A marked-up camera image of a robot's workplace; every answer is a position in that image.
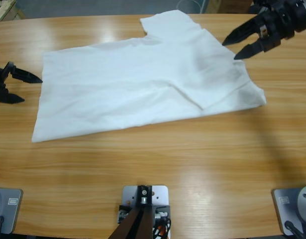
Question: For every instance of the white T-shirt with small print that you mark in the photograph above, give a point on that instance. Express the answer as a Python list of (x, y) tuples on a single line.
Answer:
[(142, 74)]

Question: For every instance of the brown cardboard box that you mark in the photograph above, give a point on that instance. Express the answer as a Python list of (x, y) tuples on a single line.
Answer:
[(227, 6)]

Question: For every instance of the white round hoop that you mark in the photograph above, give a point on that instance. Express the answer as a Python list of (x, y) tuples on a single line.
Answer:
[(182, 3)]

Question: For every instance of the arm grey base plate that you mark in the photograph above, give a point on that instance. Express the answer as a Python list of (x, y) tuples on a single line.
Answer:
[(292, 204), (11, 209)]

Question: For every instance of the grey white mount block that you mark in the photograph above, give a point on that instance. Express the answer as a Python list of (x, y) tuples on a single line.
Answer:
[(160, 196)]

